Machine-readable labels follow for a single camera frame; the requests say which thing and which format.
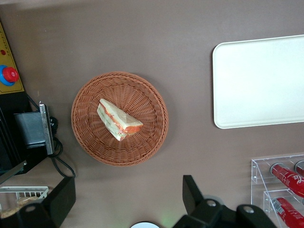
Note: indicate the beige plastic tray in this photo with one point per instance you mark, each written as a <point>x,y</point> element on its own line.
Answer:
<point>259,83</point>

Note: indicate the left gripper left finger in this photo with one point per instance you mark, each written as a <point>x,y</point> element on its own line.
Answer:
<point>59,204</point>

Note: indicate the clear acrylic bottle rack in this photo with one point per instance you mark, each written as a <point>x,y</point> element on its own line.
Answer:
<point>255,171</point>

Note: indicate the triangle sandwich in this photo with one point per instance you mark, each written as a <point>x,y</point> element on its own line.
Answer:
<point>114,116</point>

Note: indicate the red emergency stop button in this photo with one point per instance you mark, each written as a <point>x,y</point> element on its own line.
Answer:
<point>10,74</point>

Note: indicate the bagged snack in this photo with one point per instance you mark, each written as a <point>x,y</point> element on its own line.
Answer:
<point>28,200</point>
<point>9,213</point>

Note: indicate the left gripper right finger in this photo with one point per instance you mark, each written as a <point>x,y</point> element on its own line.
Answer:
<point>193,199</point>

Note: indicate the black machine with yellow panel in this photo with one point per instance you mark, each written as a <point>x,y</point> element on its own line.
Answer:
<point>31,128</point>

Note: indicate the brown round wicker basket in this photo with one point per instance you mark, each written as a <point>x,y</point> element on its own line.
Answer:
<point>142,99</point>

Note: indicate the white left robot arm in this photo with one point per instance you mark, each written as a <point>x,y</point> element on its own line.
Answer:
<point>145,225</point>

